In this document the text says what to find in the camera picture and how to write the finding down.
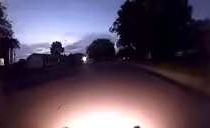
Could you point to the dark grass verge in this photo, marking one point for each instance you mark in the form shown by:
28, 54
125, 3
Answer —
29, 76

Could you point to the building with lit window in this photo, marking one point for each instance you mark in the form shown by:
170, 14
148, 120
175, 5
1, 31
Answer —
3, 50

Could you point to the round dark tree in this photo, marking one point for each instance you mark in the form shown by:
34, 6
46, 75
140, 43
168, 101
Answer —
100, 49

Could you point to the low building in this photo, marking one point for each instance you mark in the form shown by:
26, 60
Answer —
39, 60

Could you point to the large dark tree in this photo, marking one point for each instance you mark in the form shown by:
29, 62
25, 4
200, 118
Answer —
153, 26

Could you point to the dark asphalt road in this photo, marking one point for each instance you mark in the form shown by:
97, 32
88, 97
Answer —
106, 90

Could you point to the small dark tree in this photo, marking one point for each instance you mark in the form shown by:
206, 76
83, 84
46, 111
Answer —
56, 48

